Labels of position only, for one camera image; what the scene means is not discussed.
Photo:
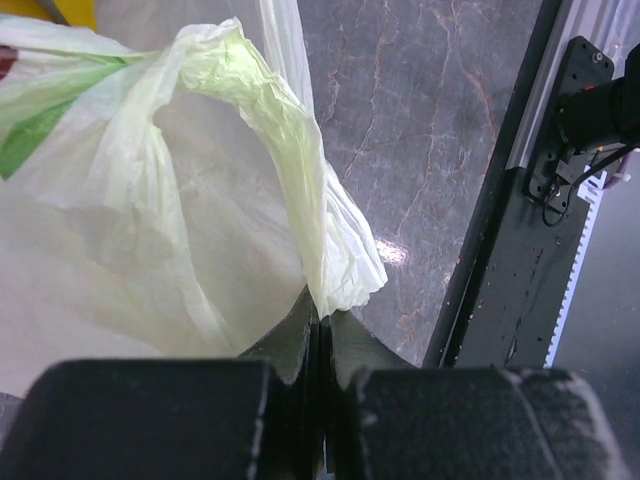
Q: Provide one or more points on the pale green plastic bag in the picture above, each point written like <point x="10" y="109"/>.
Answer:
<point x="164" y="186"/>

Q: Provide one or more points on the white slotted cable duct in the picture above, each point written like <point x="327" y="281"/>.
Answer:
<point x="591" y="191"/>

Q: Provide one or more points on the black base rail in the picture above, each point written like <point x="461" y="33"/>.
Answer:
<point x="503" y="300"/>

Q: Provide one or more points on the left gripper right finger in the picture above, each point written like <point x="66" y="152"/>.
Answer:
<point x="346" y="346"/>

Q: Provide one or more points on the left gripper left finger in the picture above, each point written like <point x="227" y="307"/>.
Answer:
<point x="289" y="446"/>

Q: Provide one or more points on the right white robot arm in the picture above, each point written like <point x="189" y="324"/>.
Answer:
<point x="605" y="114"/>

